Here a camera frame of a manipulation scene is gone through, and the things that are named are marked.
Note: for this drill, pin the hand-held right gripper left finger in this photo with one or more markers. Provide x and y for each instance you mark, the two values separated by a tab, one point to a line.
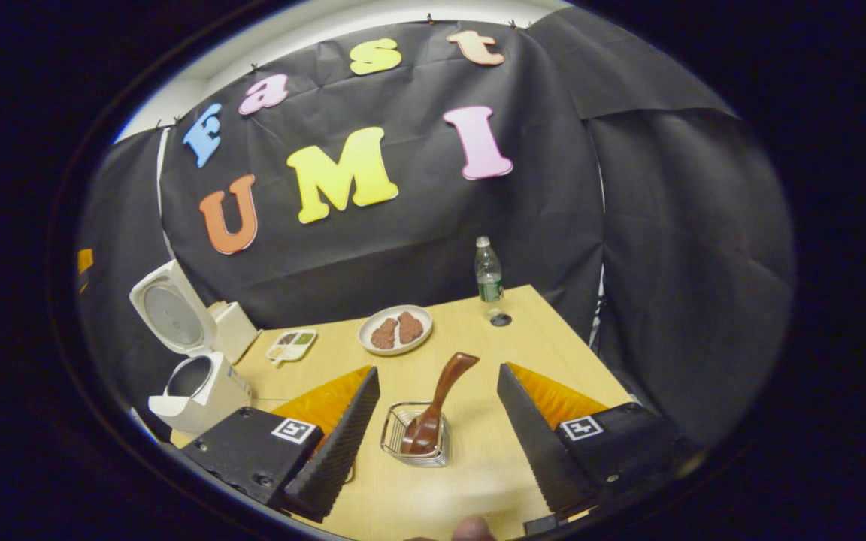
335	451

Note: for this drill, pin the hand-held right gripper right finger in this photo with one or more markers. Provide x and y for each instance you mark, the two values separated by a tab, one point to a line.
534	443

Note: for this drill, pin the round white plate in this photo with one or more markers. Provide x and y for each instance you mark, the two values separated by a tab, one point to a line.
395	349

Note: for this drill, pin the white rice cooker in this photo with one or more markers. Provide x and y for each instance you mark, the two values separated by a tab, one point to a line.
204	394

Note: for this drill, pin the brown wooden spoon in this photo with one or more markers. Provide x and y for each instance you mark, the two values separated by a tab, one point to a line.
444	391

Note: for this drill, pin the white divided grain tray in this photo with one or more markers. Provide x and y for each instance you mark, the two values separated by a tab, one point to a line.
292	346

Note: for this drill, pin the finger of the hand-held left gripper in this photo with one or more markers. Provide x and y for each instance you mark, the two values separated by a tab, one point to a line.
85	263

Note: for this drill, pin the small dark round cap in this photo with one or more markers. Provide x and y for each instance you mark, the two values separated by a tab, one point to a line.
501	320

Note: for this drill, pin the green glass bottle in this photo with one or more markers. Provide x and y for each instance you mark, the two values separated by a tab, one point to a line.
489	274

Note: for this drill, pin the brown meat piece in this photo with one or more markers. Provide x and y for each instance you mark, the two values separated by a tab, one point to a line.
384	334
410	327

